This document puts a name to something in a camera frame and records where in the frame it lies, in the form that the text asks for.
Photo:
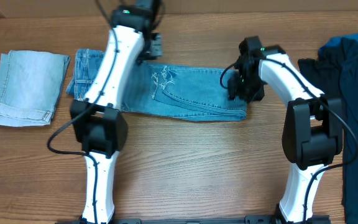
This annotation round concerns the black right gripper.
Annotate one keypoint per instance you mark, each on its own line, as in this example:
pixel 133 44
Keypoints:
pixel 234 86

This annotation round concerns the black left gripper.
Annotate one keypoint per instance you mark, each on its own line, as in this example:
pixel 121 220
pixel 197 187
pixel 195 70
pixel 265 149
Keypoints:
pixel 153 47

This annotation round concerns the medium blue denim jeans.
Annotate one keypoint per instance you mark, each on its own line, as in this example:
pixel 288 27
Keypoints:
pixel 181 92

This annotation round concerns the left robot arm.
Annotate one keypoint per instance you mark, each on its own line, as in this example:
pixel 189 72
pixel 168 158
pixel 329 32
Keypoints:
pixel 97 119

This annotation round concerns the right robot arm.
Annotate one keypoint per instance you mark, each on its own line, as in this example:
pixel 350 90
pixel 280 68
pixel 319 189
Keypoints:
pixel 312 133

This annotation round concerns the dark navy garment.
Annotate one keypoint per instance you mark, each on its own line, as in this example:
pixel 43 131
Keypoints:
pixel 335 72

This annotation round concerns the folded light blue jeans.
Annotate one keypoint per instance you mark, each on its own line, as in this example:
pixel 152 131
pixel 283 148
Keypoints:
pixel 30 87

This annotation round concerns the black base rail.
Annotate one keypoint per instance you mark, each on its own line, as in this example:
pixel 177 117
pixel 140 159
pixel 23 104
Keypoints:
pixel 191 221

